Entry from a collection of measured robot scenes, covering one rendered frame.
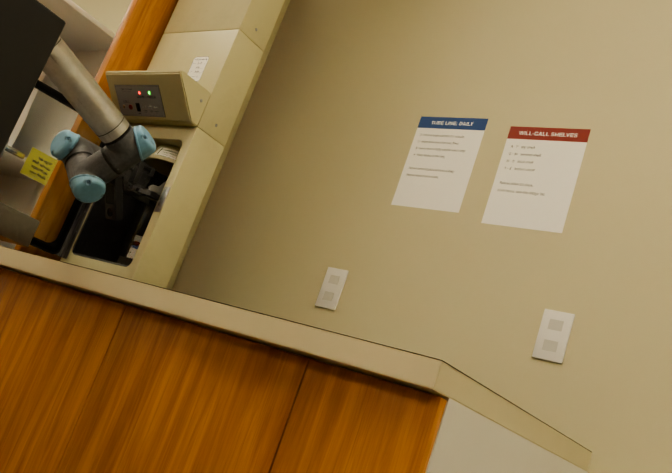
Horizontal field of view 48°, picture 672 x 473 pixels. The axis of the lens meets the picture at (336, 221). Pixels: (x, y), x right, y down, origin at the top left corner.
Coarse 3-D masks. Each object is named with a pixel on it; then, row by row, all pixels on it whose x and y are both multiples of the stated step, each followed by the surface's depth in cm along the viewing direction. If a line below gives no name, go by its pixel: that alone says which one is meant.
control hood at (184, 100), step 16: (112, 80) 210; (128, 80) 205; (144, 80) 201; (160, 80) 197; (176, 80) 193; (192, 80) 195; (112, 96) 213; (176, 96) 196; (192, 96) 195; (208, 96) 199; (176, 112) 198; (192, 112) 196
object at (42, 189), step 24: (48, 96) 201; (24, 120) 197; (48, 120) 201; (72, 120) 206; (24, 144) 197; (48, 144) 202; (96, 144) 211; (0, 168) 194; (24, 168) 198; (48, 168) 202; (0, 192) 194; (24, 192) 198; (48, 192) 202; (48, 216) 202; (48, 240) 203
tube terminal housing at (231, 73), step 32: (192, 32) 217; (224, 32) 208; (160, 64) 219; (224, 64) 202; (256, 64) 212; (224, 96) 204; (160, 128) 206; (192, 128) 198; (224, 128) 205; (192, 160) 198; (224, 160) 224; (192, 192) 199; (160, 224) 192; (192, 224) 200; (160, 256) 193
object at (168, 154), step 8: (168, 144) 207; (160, 152) 205; (168, 152) 205; (176, 152) 205; (152, 160) 213; (160, 160) 216; (168, 160) 203; (160, 168) 217; (168, 168) 218; (168, 176) 219
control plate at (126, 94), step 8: (120, 88) 209; (128, 88) 207; (136, 88) 204; (144, 88) 202; (152, 88) 200; (120, 96) 210; (128, 96) 208; (136, 96) 206; (144, 96) 204; (152, 96) 201; (160, 96) 199; (120, 104) 211; (128, 104) 209; (144, 104) 205; (152, 104) 203; (160, 104) 201; (128, 112) 211; (136, 112) 208; (144, 112) 206; (152, 112) 204; (160, 112) 202
